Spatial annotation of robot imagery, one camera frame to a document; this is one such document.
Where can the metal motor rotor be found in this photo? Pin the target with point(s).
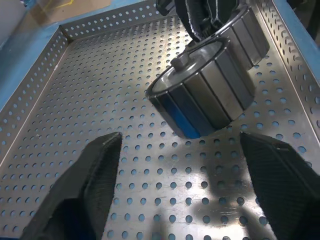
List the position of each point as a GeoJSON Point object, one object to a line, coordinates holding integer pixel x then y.
{"type": "Point", "coordinates": [212, 95]}
{"type": "Point", "coordinates": [250, 42]}

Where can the brown cardboard sheet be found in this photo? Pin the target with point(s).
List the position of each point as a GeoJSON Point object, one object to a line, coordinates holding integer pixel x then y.
{"type": "Point", "coordinates": [82, 10]}

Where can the white foam backdrop sheet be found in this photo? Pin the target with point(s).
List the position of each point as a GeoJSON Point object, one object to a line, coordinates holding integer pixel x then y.
{"type": "Point", "coordinates": [10, 22]}

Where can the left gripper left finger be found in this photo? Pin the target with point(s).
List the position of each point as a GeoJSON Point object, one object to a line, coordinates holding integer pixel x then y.
{"type": "Point", "coordinates": [75, 200]}

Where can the perforated metal tray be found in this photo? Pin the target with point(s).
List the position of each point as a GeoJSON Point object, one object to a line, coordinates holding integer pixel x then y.
{"type": "Point", "coordinates": [100, 100]}

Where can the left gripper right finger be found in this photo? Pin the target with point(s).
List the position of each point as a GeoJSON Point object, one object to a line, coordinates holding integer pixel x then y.
{"type": "Point", "coordinates": [287, 190]}

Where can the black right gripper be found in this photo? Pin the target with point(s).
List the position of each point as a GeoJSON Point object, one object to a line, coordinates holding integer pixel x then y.
{"type": "Point", "coordinates": [164, 6]}

